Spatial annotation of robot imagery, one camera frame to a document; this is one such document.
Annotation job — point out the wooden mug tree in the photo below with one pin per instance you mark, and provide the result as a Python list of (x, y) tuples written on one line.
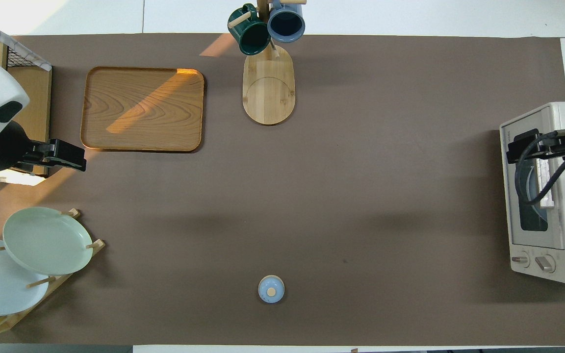
[(269, 93)]

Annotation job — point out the blue mug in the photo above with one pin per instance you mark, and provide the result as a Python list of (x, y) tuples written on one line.
[(286, 22)]

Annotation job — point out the glass oven door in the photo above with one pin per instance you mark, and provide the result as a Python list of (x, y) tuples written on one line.
[(557, 215)]

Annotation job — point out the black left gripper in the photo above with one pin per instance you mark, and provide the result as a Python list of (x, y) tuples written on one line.
[(62, 152)]

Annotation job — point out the wooden plate rack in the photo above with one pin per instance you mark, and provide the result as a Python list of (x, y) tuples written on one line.
[(62, 279)]

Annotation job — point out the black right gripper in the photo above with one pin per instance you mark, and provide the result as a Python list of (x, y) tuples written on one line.
[(520, 142)]

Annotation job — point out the mint green plate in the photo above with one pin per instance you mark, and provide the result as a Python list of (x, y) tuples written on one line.
[(47, 242)]

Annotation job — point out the small light blue plate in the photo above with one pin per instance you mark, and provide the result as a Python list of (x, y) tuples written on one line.
[(528, 196)]

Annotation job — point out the wooden stepped shelf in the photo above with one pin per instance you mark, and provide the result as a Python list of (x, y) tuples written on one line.
[(37, 98)]

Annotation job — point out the wooden serving tray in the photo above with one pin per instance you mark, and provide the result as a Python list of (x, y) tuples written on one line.
[(140, 110)]

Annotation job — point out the blue service bell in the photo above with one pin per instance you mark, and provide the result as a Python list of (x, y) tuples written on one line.
[(271, 290)]

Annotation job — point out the white marbled fabric liner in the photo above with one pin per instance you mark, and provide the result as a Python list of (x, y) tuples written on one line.
[(22, 49)]

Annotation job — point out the cream oven knob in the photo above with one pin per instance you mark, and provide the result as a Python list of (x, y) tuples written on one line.
[(545, 264), (520, 259)]

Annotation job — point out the brown table mat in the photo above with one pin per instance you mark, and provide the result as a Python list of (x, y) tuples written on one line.
[(336, 196)]

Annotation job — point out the dark green mug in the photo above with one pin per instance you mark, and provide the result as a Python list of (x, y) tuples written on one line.
[(250, 34)]

